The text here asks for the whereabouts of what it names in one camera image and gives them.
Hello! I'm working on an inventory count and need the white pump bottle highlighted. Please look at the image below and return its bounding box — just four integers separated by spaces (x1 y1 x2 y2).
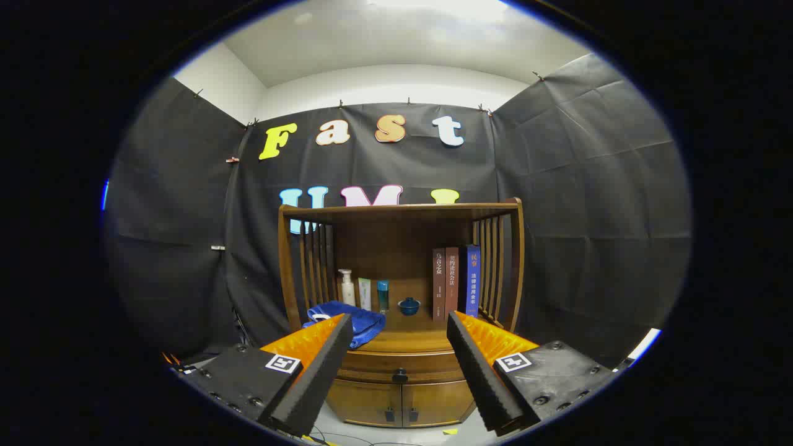
338 269 357 307

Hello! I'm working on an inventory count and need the blue book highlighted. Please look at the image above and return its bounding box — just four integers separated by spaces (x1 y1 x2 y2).
458 244 481 318

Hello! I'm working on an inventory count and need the wooden cabinet door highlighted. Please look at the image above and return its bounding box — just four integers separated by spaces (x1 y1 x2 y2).
401 379 476 428
326 379 403 428

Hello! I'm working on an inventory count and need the dark brown book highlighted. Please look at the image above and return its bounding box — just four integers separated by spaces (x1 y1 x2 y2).
432 248 447 321

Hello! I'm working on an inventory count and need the reddish brown book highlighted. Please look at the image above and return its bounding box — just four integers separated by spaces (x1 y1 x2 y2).
445 247 460 320

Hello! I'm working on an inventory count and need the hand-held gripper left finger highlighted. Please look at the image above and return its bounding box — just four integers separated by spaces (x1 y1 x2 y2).
177 313 354 438

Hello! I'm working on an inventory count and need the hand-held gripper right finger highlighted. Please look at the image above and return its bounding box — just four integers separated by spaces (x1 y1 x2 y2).
446 311 620 436

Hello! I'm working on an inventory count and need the blue towel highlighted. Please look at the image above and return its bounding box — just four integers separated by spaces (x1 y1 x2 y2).
302 301 387 349

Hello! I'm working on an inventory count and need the wooden drawer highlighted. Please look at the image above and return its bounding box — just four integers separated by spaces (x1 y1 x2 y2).
335 350 467 385

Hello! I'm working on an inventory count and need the wooden countertop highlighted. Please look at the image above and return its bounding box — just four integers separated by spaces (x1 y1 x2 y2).
297 310 515 354

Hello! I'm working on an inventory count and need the wooden cabinet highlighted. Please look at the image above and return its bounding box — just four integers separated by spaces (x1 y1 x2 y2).
277 198 526 429

